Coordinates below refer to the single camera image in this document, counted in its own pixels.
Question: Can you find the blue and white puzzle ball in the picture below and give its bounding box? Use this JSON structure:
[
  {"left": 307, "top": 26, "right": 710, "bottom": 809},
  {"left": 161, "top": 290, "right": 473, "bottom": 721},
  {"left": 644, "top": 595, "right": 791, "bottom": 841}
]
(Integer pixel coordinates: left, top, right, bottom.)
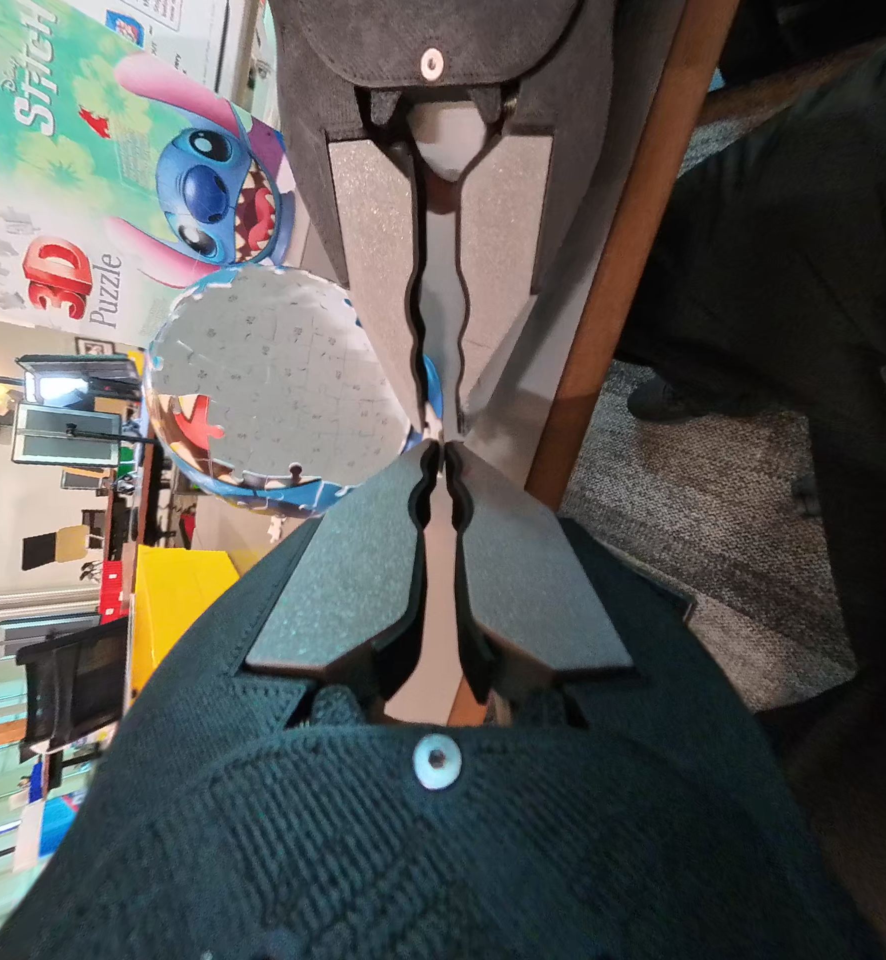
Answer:
[{"left": 143, "top": 266, "right": 444, "bottom": 517}]

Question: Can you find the person's black shoe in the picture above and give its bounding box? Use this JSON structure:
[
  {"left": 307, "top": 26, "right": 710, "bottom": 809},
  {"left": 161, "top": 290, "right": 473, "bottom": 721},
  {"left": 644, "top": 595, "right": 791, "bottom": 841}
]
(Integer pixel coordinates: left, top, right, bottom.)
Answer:
[{"left": 626, "top": 375, "right": 721, "bottom": 423}]

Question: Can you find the red box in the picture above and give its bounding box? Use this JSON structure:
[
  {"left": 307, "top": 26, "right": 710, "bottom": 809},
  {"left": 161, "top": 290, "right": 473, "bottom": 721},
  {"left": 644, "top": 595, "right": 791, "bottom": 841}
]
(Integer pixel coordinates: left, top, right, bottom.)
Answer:
[{"left": 98, "top": 558, "right": 127, "bottom": 625}]

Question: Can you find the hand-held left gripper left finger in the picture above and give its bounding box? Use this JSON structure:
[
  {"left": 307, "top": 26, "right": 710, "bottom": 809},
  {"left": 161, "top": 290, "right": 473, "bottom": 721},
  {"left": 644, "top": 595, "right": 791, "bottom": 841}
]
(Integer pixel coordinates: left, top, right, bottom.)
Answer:
[{"left": 245, "top": 441, "right": 444, "bottom": 700}]

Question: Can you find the black chair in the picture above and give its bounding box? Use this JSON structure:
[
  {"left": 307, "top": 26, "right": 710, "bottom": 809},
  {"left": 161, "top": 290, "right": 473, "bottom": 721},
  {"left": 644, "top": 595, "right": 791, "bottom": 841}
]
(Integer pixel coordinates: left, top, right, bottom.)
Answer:
[{"left": 15, "top": 618, "right": 130, "bottom": 762}]

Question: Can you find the white instruction sheet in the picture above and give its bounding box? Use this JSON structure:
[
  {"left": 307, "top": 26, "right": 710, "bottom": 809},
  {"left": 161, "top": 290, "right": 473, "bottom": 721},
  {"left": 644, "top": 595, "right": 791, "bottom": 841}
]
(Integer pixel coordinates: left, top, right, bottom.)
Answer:
[{"left": 0, "top": 0, "right": 264, "bottom": 136}]

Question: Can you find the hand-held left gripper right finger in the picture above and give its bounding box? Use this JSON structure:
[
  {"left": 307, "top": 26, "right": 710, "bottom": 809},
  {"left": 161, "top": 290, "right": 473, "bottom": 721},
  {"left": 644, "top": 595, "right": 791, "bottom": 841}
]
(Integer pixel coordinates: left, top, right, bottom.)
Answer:
[{"left": 445, "top": 441, "right": 636, "bottom": 704}]

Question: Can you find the blue round stand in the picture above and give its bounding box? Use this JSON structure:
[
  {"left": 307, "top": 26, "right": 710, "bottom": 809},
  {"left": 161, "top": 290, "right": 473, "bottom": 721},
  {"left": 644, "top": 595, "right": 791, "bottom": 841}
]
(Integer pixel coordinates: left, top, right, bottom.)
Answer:
[{"left": 420, "top": 354, "right": 445, "bottom": 425}]

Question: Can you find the yellow plastic bin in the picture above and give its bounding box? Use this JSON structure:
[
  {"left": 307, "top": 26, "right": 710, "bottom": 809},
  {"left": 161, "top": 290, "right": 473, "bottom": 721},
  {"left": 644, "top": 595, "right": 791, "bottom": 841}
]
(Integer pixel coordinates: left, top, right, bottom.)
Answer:
[{"left": 129, "top": 546, "right": 243, "bottom": 699}]

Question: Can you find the colourful puzzle box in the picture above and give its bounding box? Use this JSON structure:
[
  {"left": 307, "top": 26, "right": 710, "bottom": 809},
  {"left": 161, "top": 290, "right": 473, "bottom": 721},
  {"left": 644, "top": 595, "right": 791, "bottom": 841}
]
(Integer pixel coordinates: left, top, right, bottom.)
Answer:
[{"left": 0, "top": 0, "right": 299, "bottom": 342}]

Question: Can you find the black light panel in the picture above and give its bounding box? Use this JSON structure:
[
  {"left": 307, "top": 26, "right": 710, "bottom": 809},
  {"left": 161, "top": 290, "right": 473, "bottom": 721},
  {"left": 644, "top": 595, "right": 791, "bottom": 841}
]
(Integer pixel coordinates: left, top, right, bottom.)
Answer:
[{"left": 15, "top": 354, "right": 144, "bottom": 406}]

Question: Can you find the person's black clothing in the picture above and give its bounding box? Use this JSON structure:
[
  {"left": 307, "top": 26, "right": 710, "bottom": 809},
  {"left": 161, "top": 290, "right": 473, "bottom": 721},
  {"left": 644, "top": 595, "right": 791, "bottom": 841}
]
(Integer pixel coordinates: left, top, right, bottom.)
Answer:
[{"left": 614, "top": 22, "right": 886, "bottom": 451}]

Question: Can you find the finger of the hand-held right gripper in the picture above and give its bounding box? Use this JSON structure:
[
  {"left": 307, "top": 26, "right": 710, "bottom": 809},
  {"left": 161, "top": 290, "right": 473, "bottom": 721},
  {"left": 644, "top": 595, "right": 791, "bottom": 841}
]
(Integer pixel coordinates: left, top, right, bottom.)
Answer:
[
  {"left": 450, "top": 137, "right": 558, "bottom": 438},
  {"left": 326, "top": 137, "right": 445, "bottom": 445}
]

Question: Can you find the tan and black panel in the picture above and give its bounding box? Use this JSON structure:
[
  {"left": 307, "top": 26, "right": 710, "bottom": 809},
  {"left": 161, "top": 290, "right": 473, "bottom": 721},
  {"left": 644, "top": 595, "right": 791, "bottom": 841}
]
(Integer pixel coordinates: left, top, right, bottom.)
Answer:
[{"left": 21, "top": 525, "right": 93, "bottom": 573}]

